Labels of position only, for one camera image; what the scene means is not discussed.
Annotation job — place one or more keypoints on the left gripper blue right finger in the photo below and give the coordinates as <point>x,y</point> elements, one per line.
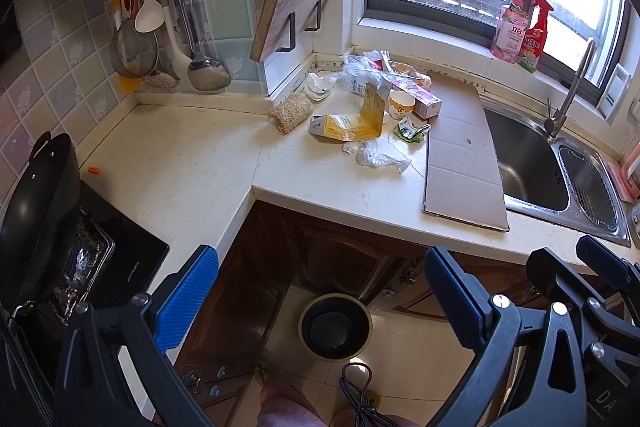
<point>462,297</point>

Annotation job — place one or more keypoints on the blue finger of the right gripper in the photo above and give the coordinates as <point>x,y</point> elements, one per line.
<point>603,262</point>
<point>556,280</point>

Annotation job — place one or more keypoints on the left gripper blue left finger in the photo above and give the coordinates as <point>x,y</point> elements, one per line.
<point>180,296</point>

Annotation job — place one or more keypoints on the clear plastic bag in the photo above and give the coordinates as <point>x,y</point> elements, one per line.
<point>370,69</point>

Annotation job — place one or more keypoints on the white paper bag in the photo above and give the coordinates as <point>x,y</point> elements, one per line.
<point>317,88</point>

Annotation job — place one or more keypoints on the yellow snack wrapper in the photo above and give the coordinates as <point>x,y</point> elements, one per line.
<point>373,109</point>

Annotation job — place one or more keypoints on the round trash bin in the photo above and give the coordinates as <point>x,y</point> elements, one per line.
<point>335,327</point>

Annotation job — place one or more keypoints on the black gas stove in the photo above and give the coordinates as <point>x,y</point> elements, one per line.
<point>97,255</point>

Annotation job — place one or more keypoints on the pink sponge holder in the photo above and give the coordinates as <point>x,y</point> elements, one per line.
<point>623,189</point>

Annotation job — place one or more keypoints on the stainless steel sink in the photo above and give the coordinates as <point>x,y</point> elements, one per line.
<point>558,180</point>

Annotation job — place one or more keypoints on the brown cardboard sheet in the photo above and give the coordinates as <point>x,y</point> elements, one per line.
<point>462,179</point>

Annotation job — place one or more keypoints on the chrome sink faucet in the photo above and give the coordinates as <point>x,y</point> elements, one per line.
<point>557,117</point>

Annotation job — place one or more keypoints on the black wok pan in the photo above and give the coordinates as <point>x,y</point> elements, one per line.
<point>40,223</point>

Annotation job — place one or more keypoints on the clear crumpled plastic wrap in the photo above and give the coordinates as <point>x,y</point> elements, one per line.
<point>376,155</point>

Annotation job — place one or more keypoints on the green white crumpled wrapper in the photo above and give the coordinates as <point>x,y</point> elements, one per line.
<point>409,132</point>

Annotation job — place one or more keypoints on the red white long box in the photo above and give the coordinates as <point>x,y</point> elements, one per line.
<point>406,79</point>

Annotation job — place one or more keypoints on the paper cup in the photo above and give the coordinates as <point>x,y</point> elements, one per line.
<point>400,104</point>

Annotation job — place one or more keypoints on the yellow flattened carton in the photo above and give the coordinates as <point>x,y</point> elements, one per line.
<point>343,128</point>

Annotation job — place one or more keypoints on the red spray bottle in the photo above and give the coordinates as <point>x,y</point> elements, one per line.
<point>535,38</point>

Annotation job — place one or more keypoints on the steel soup ladle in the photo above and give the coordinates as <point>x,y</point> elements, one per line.
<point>206,73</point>

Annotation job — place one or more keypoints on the pink soap refill pouch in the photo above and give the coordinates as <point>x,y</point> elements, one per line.
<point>512,23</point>

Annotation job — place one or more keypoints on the white slotted spoon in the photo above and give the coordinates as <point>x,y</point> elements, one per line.
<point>172,64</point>

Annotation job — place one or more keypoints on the metal mesh strainer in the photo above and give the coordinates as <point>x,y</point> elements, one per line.
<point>133,55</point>

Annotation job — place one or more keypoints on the black cutting board rack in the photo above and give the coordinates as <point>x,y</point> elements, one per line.
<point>295,28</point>

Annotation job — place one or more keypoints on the white wall socket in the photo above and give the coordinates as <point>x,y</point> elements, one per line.
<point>613,93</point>

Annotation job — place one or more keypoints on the dark window frame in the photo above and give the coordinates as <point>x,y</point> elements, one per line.
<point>480,16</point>

